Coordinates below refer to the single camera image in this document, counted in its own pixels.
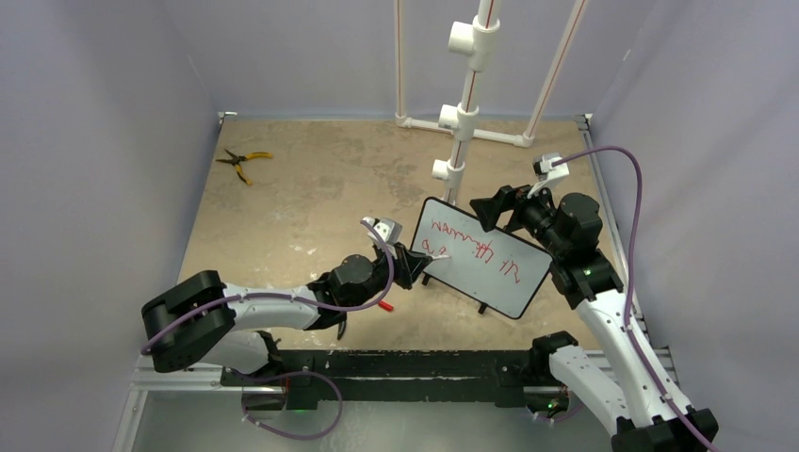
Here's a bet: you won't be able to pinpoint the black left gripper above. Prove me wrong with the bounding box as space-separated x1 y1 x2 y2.
347 241 431 310

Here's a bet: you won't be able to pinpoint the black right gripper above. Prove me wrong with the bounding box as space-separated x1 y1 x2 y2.
471 177 569 258

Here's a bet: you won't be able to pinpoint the red marker cap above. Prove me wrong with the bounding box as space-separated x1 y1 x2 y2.
378 300 394 312

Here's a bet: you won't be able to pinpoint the small black-framed whiteboard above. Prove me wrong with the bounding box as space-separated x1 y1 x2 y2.
410 197 551 319

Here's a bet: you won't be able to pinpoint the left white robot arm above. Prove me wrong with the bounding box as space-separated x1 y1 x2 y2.
140 243 434 385

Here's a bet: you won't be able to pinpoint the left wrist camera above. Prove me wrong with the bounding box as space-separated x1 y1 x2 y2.
362 217 403 257

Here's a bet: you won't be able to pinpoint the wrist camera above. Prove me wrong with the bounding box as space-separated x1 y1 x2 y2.
362 217 403 257
527 153 570 199

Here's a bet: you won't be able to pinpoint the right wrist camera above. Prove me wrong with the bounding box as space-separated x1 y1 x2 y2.
527 153 570 199

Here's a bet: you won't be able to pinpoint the black handled pliers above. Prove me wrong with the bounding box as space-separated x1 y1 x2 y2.
308 272 347 340

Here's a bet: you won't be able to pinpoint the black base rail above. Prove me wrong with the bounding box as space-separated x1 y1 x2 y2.
220 349 570 415

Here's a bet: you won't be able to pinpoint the white PVC pipe frame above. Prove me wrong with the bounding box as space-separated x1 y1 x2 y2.
393 1 589 205

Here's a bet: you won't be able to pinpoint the yellow handled needle-nose pliers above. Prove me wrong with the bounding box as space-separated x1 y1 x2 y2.
216 149 273 186

